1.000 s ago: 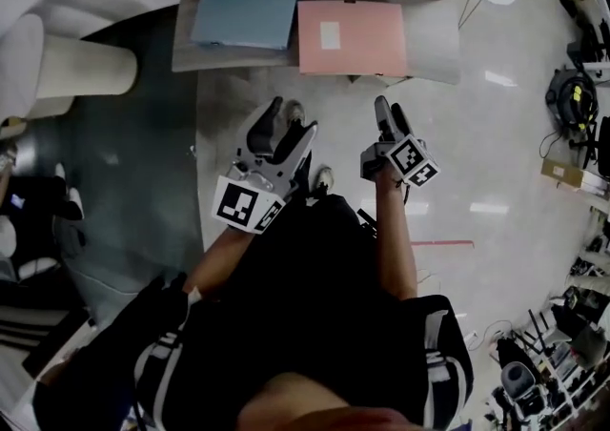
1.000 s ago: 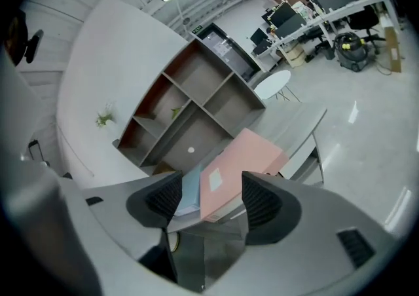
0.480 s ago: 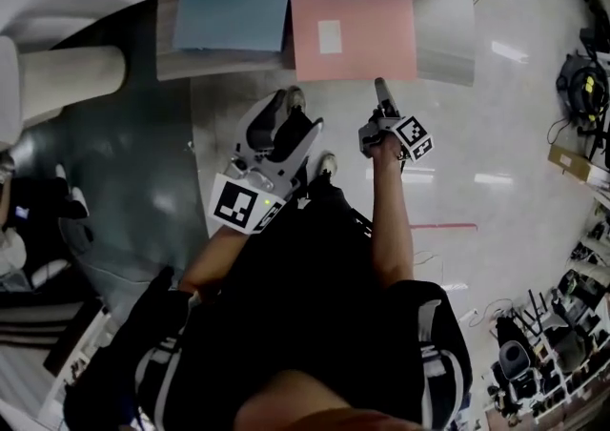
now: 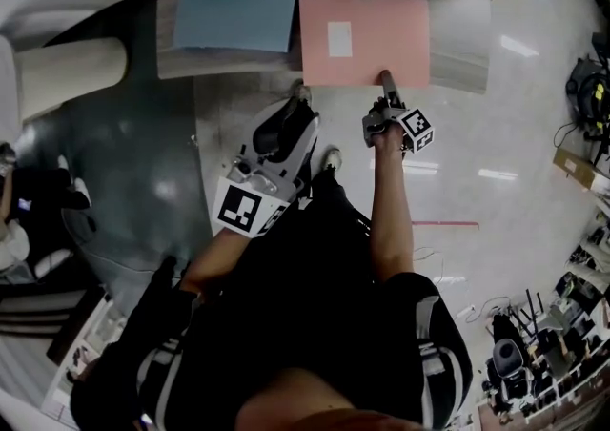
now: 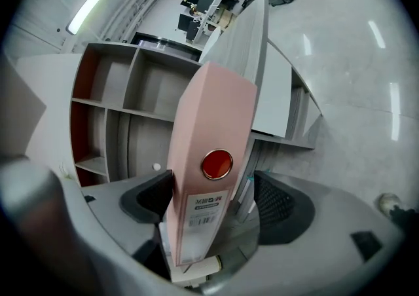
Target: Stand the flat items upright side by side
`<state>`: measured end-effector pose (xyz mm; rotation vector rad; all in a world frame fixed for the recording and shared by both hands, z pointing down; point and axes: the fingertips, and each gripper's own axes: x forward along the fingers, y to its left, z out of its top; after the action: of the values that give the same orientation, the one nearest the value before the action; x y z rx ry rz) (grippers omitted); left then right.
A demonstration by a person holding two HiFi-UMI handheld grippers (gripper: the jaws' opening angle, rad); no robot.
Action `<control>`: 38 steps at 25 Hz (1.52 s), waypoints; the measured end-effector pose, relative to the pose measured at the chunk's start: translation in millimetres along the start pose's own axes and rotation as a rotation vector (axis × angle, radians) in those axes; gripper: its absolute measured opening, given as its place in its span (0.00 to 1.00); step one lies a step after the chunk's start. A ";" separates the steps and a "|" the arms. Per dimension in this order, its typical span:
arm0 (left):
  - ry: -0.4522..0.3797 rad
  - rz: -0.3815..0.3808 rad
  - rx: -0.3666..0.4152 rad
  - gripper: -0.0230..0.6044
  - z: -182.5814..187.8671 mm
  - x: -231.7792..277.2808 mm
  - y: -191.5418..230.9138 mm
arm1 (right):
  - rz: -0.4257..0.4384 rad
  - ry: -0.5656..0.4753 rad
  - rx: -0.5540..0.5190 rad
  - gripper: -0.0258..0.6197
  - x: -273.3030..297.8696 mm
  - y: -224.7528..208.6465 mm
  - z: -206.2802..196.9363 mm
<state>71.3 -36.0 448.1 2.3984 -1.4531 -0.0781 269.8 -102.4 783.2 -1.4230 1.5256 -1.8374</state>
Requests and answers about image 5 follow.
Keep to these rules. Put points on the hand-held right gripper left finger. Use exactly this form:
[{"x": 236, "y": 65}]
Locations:
[{"x": 144, "y": 199}]

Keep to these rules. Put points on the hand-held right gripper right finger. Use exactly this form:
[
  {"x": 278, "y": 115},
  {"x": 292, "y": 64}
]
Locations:
[{"x": 311, "y": 222}]

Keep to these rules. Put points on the pink file box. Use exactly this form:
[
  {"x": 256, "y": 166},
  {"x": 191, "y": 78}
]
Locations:
[{"x": 212, "y": 118}]

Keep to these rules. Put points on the person's grey shoe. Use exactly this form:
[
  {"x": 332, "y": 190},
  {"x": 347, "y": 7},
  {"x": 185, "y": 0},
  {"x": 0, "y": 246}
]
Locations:
[{"x": 391, "y": 204}]

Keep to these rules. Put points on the grey wooden shelf hutch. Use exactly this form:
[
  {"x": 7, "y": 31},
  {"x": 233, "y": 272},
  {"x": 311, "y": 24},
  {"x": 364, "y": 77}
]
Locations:
[{"x": 147, "y": 91}]

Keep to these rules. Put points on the ceiling light strip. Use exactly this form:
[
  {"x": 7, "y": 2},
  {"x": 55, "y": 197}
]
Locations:
[{"x": 91, "y": 3}]

